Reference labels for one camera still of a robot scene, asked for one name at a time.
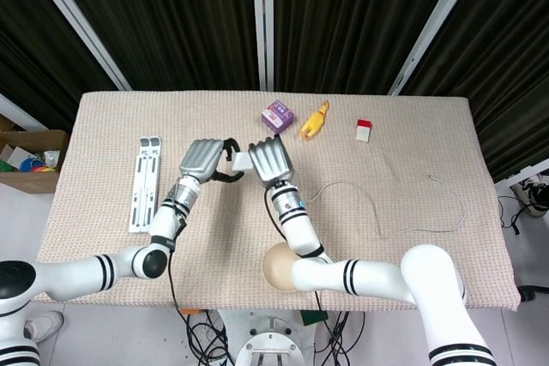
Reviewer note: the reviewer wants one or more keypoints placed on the white folding laptop stand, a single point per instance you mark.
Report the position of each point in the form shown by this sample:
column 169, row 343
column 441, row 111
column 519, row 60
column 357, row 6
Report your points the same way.
column 143, row 186

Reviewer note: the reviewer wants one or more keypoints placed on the brown cardboard box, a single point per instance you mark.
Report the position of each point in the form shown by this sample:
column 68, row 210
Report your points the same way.
column 34, row 181

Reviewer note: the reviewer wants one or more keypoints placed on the yellow rubber chicken toy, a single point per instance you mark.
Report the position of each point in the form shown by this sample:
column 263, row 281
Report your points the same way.
column 313, row 124

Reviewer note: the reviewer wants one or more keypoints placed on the dark pleated curtain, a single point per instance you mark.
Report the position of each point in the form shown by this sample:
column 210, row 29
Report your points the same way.
column 180, row 19

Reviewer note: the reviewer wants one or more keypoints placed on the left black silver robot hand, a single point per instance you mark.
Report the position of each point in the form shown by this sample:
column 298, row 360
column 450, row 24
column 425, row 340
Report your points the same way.
column 199, row 158

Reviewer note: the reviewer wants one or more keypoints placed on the beige waffle tablecloth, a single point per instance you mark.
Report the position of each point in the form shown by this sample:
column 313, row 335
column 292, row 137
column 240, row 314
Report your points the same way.
column 240, row 220

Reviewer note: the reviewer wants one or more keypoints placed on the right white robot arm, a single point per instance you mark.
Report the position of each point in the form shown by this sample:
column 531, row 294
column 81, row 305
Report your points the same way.
column 429, row 280

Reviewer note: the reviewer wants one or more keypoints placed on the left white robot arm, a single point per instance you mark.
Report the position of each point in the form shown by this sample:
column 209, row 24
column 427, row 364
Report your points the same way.
column 73, row 276

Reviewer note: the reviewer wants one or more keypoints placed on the beige bowl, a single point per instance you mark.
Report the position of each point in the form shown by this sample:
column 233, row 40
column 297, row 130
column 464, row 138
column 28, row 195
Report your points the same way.
column 276, row 269

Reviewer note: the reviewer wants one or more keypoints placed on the small red white box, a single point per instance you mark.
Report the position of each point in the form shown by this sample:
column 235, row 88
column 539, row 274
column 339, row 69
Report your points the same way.
column 363, row 132

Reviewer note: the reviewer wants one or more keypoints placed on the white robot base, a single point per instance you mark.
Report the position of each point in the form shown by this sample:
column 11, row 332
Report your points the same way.
column 270, row 340

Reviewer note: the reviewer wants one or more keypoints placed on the black white sneaker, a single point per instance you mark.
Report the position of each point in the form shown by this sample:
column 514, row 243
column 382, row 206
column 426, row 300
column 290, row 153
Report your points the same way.
column 534, row 196

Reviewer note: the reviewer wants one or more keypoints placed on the purple cardboard box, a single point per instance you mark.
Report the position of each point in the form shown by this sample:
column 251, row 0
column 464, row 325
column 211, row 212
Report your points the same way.
column 276, row 115

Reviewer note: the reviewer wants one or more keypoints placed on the white metal frame post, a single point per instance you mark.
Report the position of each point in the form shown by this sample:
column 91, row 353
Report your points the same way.
column 269, row 19
column 257, row 19
column 77, row 19
column 437, row 23

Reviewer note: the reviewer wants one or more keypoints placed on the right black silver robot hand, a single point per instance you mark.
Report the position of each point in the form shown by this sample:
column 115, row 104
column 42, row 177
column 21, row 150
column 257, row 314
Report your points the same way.
column 270, row 160

